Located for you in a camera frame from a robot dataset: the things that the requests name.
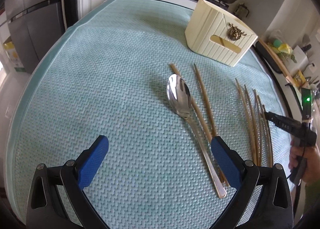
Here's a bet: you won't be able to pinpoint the yellow and white box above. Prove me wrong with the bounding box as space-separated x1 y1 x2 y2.
3 41 22 72

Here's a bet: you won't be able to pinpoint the person's right hand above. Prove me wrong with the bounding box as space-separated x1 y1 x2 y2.
289 143 320 184

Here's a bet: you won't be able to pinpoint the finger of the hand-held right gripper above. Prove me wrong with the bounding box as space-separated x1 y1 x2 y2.
264 111 304 133

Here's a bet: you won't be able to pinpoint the cream ribbed utensil holder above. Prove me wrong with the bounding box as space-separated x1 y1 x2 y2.
185 0 259 67

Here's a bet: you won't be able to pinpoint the wooden cutting board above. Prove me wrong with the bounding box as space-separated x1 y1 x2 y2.
258 38 292 82

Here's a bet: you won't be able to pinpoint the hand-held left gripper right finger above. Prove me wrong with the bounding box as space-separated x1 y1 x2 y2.
211 136 293 229

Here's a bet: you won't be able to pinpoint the yellow packet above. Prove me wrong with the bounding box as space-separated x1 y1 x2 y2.
292 70 307 86

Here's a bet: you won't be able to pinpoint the brass lantern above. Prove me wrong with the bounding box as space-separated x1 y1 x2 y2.
235 3 249 19

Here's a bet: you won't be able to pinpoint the steel spoon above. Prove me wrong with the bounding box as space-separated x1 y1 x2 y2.
166 74 227 199

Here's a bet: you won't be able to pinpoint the teal woven table mat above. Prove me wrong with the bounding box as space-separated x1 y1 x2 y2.
7 0 292 229

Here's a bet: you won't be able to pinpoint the black tray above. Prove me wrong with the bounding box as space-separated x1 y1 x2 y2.
255 41 288 75

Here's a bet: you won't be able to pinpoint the green and yellow sponges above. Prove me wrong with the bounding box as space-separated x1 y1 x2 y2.
268 39 292 56

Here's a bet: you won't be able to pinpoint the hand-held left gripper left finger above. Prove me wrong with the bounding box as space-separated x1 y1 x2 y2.
26 135 109 229

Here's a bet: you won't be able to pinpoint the dark grey refrigerator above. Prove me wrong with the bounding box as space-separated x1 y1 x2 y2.
3 0 67 75

